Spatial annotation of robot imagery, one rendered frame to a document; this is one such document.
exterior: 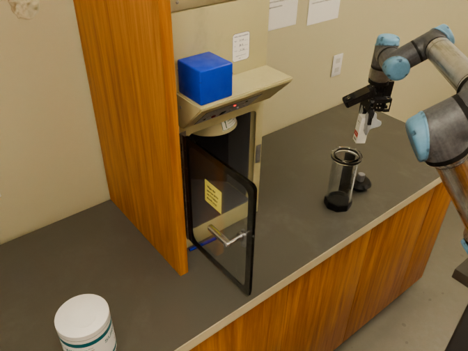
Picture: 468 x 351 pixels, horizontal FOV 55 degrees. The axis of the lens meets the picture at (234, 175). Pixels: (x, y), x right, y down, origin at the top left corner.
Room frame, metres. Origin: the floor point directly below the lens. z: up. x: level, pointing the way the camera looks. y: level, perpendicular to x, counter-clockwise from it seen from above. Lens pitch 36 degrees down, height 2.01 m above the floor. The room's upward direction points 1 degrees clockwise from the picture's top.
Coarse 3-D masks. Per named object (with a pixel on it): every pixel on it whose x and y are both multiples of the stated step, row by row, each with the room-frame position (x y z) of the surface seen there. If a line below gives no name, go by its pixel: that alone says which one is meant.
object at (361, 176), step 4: (360, 172) 1.44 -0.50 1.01; (356, 176) 1.46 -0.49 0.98; (360, 176) 1.42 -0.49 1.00; (364, 176) 1.42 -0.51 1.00; (356, 180) 1.43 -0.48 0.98; (360, 180) 1.42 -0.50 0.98; (364, 180) 1.43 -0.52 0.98; (368, 180) 1.43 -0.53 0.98; (356, 184) 1.41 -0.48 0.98; (360, 184) 1.41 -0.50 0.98; (364, 184) 1.41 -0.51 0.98; (368, 184) 1.41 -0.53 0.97; (356, 188) 1.40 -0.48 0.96; (360, 188) 1.39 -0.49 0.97; (364, 188) 1.39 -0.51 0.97; (368, 188) 1.40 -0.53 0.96
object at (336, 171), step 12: (336, 156) 1.36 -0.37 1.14; (348, 156) 1.36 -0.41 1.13; (360, 156) 1.31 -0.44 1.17; (336, 168) 1.30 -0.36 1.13; (348, 168) 1.28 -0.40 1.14; (336, 180) 1.29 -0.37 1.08; (348, 180) 1.28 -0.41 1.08; (336, 192) 1.29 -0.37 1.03; (348, 192) 1.28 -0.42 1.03; (336, 204) 1.28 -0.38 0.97
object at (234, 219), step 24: (192, 144) 1.03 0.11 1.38; (192, 168) 1.03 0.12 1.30; (216, 168) 0.94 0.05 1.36; (192, 192) 1.04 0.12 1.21; (240, 192) 0.87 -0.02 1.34; (192, 216) 1.04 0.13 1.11; (216, 216) 0.95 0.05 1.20; (240, 216) 0.86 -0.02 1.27; (192, 240) 1.05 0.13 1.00; (216, 240) 0.95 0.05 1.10; (216, 264) 0.95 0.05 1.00; (240, 264) 0.86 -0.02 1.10; (240, 288) 0.86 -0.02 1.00
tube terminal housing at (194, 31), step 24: (240, 0) 1.21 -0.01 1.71; (264, 0) 1.26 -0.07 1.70; (192, 24) 1.11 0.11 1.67; (216, 24) 1.16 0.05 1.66; (240, 24) 1.21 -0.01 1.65; (264, 24) 1.27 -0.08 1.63; (192, 48) 1.11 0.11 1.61; (216, 48) 1.16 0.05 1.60; (264, 48) 1.27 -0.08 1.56; (240, 72) 1.21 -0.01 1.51; (216, 120) 1.16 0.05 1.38
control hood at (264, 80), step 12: (252, 72) 1.21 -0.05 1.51; (264, 72) 1.21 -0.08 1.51; (276, 72) 1.21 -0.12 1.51; (240, 84) 1.13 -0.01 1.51; (252, 84) 1.13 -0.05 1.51; (264, 84) 1.13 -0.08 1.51; (276, 84) 1.15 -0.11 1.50; (180, 96) 1.06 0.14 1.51; (240, 96) 1.06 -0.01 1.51; (252, 96) 1.11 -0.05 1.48; (264, 96) 1.19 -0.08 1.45; (180, 108) 1.05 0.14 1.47; (192, 108) 1.01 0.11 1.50; (204, 108) 0.99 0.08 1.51; (216, 108) 1.03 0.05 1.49; (240, 108) 1.18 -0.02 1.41; (180, 120) 1.06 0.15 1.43; (192, 120) 1.02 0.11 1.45
